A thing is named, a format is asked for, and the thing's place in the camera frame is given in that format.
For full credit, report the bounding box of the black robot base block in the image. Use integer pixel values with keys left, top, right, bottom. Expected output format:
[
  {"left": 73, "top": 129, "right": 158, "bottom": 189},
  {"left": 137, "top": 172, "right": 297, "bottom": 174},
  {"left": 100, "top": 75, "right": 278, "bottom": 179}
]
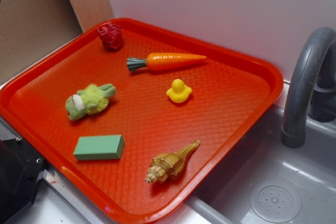
[{"left": 1, "top": 137, "right": 46, "bottom": 223}]

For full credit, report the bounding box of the yellow rubber duck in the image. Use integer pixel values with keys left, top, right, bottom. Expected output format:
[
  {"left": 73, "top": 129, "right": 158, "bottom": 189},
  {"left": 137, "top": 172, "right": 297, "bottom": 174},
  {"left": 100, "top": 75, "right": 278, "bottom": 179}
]
[{"left": 166, "top": 79, "right": 192, "bottom": 103}]

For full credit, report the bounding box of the orange plastic tray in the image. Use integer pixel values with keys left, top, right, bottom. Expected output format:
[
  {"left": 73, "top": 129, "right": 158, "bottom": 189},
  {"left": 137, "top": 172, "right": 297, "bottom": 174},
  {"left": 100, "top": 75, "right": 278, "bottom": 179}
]
[{"left": 1, "top": 18, "right": 283, "bottom": 223}]

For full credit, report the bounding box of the orange plastic toy carrot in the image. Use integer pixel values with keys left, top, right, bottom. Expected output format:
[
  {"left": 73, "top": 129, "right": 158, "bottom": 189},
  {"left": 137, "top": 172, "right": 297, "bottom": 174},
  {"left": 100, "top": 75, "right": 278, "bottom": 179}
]
[{"left": 127, "top": 52, "right": 207, "bottom": 72}]

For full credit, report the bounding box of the brown spiral seashell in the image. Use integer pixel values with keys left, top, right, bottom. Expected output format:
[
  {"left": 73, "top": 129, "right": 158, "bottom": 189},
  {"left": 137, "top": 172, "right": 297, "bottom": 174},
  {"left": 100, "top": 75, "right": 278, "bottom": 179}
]
[{"left": 145, "top": 140, "right": 200, "bottom": 184}]

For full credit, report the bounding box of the green plush frog toy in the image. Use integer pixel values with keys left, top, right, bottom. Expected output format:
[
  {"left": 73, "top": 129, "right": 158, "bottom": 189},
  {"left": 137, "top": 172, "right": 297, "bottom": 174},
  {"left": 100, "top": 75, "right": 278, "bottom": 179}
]
[{"left": 65, "top": 83, "right": 117, "bottom": 121}]

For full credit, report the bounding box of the green rectangular block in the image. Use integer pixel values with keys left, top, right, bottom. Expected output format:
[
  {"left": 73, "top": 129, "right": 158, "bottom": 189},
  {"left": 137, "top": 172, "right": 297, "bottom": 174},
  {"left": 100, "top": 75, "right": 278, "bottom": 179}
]
[{"left": 73, "top": 135, "right": 125, "bottom": 161}]

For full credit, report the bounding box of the red crumpled paper ball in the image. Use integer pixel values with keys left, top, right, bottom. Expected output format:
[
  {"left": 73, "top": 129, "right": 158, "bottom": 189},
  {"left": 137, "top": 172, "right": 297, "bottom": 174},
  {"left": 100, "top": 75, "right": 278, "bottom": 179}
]
[{"left": 97, "top": 22, "right": 123, "bottom": 50}]

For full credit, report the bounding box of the grey plastic toy sink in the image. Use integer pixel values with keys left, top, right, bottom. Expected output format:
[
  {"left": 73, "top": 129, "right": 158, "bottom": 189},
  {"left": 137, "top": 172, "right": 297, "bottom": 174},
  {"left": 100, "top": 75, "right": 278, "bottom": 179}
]
[{"left": 0, "top": 78, "right": 336, "bottom": 224}]

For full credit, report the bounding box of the grey plastic toy faucet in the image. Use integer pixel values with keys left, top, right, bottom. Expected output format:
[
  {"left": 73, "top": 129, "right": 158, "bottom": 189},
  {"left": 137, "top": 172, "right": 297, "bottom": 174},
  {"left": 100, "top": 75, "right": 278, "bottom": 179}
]
[{"left": 281, "top": 27, "right": 335, "bottom": 148}]

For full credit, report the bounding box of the brown cardboard panel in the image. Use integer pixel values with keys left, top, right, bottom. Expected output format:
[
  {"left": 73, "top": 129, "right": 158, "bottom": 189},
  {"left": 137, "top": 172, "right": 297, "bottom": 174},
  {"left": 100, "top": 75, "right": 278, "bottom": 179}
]
[{"left": 1, "top": 0, "right": 82, "bottom": 83}]

